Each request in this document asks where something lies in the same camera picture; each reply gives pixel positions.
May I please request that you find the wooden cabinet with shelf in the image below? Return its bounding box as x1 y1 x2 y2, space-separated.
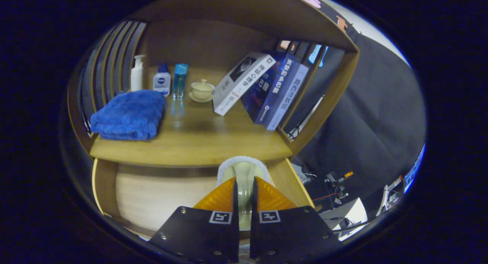
68 0 360 169

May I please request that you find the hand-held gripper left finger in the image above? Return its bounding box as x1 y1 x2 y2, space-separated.
148 176 240 264

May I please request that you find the black device with orange part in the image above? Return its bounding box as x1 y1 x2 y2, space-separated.
324 171 354 200

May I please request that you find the white pump bottle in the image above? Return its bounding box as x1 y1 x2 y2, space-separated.
130 54 146 92

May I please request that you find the black light stand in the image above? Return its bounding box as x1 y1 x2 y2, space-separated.
288 94 324 141

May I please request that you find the folded blue towel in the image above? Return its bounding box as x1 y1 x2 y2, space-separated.
90 90 167 141

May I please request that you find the white bottle with blue cap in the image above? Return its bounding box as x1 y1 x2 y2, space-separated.
153 64 172 97

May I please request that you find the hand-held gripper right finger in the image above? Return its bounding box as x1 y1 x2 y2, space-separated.
250 176 342 261

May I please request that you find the white book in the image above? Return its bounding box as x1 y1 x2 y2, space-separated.
212 52 276 117

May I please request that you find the clear blue bottle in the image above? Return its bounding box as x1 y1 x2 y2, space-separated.
172 63 189 101

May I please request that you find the white flat object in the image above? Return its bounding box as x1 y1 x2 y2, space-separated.
319 197 369 242

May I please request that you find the pale grey book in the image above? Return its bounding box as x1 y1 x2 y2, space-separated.
266 63 309 131

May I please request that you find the cream lidded teacup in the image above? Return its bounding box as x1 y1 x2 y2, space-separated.
188 79 215 103

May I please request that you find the black backdrop cloth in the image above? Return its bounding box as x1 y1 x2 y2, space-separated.
282 0 427 219

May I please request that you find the wooden countertop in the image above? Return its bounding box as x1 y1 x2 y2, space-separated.
90 66 293 168

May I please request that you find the wooden drawer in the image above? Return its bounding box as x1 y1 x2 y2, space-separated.
91 157 315 238

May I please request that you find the dark blue book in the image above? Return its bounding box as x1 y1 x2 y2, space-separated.
240 51 300 124

